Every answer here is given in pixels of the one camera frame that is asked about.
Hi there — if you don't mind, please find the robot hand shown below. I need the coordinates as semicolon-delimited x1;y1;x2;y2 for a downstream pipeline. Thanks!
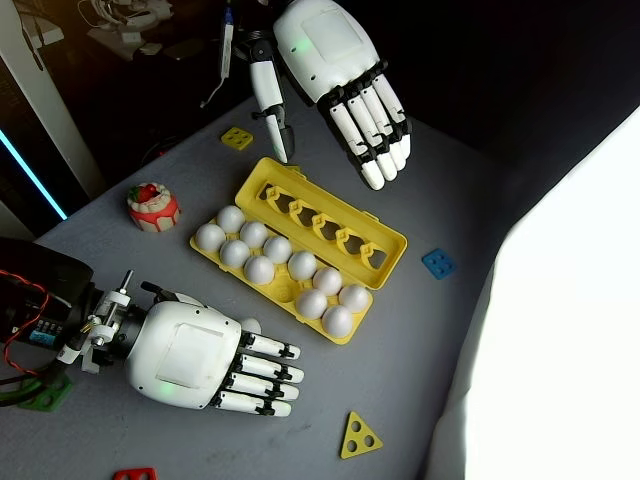
234;0;414;191
124;282;306;419

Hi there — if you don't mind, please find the yellow egg carton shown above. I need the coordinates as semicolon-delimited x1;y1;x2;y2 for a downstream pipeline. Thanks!
188;156;409;346

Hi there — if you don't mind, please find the yellow rectangular holed block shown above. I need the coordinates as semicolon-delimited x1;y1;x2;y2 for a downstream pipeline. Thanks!
220;126;254;151

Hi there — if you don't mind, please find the green holed block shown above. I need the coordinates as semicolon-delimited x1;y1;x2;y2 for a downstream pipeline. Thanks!
0;372;75;414

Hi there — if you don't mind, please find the toy strawberry cake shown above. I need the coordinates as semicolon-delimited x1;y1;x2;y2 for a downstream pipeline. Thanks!
125;182;181;234

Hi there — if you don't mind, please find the yellow triangle holed block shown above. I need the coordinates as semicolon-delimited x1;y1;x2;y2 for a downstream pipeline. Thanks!
339;410;385;460

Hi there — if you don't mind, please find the grey table cloth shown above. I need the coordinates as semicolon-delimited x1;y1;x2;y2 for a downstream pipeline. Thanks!
0;92;640;480

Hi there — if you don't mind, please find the cyan light strip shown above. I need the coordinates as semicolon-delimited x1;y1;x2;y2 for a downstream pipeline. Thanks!
0;128;69;221

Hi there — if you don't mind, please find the blue square holed block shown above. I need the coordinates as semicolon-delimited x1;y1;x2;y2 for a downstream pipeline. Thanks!
421;248;458;280

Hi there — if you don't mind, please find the white cabinet panel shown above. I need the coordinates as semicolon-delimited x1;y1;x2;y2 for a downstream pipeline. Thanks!
0;0;106;201

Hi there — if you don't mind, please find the white cable with blue plug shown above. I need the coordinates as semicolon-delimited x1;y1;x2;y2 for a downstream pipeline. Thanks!
199;7;236;109

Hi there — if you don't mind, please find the red black twisted cable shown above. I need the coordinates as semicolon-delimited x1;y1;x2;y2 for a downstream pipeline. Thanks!
0;269;51;377

